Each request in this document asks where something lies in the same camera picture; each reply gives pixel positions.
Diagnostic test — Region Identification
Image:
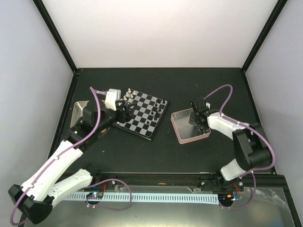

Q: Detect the right black frame post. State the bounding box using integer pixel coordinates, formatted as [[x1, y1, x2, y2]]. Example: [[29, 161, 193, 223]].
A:
[[241, 0, 288, 72]]

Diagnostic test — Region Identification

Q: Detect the left black frame post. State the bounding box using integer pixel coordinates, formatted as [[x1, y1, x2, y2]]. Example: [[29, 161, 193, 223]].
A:
[[33, 0, 78, 73]]

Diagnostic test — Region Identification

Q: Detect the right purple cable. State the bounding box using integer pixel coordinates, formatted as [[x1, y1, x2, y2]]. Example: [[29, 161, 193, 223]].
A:
[[205, 84, 276, 210]]

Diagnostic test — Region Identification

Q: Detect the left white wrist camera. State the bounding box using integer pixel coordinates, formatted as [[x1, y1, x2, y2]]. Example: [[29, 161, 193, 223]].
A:
[[105, 88, 121, 111]]

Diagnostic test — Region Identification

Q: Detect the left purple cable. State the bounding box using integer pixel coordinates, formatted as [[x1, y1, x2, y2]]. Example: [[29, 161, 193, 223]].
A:
[[9, 87, 133, 226]]

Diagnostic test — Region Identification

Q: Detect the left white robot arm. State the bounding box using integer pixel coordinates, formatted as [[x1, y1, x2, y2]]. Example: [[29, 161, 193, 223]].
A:
[[8, 100, 136, 226]]

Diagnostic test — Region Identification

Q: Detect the black and silver chessboard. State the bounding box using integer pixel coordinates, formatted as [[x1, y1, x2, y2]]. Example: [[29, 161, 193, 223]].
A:
[[114, 88, 169, 141]]

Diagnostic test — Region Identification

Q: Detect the light blue cable duct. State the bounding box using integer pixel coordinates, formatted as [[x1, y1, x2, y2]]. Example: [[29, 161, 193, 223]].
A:
[[65, 192, 219, 205]]

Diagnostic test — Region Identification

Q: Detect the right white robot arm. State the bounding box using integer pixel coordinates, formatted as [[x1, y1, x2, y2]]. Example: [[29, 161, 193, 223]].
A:
[[189, 97, 274, 191]]

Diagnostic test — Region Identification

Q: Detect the purple cable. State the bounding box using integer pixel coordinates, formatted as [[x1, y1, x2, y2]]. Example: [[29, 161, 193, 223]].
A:
[[205, 84, 276, 210], [9, 87, 133, 226]]

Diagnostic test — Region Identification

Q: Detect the pink metal tin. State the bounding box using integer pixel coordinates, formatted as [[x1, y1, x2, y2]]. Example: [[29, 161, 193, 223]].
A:
[[170, 108, 211, 144]]

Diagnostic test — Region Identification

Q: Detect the black frame post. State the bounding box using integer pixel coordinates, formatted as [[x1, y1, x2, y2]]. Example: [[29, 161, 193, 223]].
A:
[[241, 0, 288, 72], [33, 0, 78, 73]]

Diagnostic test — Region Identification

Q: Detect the small green circuit board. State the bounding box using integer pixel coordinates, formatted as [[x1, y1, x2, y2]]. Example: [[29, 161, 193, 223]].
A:
[[86, 192, 103, 199]]

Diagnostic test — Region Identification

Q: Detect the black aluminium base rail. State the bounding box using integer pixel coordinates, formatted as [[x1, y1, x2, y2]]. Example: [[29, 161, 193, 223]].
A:
[[90, 173, 288, 192]]

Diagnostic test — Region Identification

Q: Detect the gold metal tin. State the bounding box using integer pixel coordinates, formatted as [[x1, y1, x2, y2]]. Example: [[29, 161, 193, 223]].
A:
[[70, 101, 98, 132]]

